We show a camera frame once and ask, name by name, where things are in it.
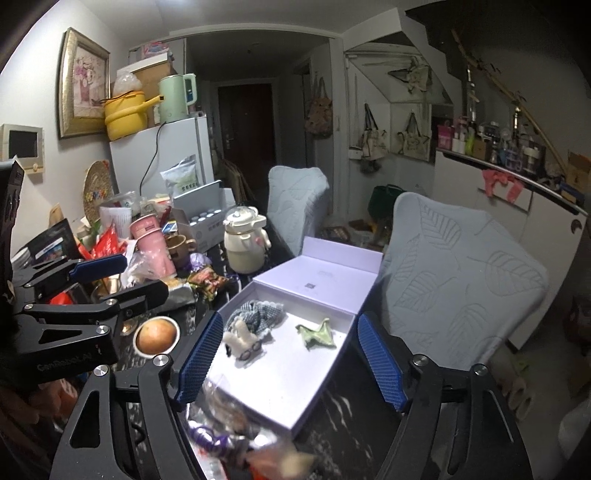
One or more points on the dark green bag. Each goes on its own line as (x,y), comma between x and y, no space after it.
(383,205)

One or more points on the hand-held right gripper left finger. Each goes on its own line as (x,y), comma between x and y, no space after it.
(198,355)

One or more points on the open cardboard box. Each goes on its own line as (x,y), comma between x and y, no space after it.
(579,173)

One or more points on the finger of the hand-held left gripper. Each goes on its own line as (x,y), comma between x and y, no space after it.
(143,297)
(99,267)

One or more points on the white box of bottles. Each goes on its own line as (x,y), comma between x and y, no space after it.
(205,226)

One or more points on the floral hanging bag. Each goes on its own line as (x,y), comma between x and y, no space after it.
(318,115)

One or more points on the pink cup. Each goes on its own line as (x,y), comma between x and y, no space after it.
(152,249)

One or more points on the narrow chair with leaf cover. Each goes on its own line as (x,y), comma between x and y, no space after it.
(295,203)

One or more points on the white gift box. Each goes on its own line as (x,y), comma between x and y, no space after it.
(286,374)

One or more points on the round woven mat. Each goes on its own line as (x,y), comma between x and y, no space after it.
(98,189)

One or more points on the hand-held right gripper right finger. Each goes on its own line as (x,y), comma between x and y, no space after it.
(381,364)

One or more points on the cream plush toy with glasses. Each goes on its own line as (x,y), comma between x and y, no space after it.
(242,344)

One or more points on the silver purple packet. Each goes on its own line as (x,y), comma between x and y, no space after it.
(210,441)

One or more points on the green white pouch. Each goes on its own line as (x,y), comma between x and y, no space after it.
(182,175)

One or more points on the wide chair with leaf cover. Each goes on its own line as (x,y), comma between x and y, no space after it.
(452,281)

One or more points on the pair of slippers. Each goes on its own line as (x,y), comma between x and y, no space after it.
(519,397)

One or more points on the white cabinet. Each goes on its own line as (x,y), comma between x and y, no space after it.
(545,240)

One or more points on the silver gold snack packet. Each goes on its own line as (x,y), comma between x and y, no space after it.
(178,290)

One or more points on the dark wooden door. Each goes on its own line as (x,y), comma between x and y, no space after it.
(244,120)

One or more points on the row of bottles and jars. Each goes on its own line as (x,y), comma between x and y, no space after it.
(503,147)

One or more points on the gold framed picture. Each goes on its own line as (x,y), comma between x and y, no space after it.
(83,83)

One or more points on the checkered fabric hair bow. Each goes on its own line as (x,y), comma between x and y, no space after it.
(258,316)

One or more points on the cup with brown bun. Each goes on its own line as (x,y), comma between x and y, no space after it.
(157,336)

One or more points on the black printed box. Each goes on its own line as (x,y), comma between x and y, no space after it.
(53,242)

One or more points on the green electric kettle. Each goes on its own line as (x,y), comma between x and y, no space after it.
(173,99)

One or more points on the brown red snack packet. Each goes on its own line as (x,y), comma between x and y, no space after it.
(207,282)

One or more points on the cream jug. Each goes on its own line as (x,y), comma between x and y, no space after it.
(242,244)

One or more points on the brown mug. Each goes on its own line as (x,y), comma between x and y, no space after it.
(180,251)

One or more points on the red cloth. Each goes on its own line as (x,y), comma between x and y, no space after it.
(496,182)

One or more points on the purple wrapped ball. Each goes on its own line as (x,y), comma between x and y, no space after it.
(202,263)

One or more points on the star print tote bag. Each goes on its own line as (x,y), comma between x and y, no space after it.
(413,141)

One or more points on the beige tote bag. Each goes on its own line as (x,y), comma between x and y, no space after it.
(371,141)

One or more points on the white fridge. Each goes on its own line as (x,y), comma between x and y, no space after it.
(184,143)

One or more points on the wall intercom panel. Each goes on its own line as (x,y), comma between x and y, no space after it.
(21,147)

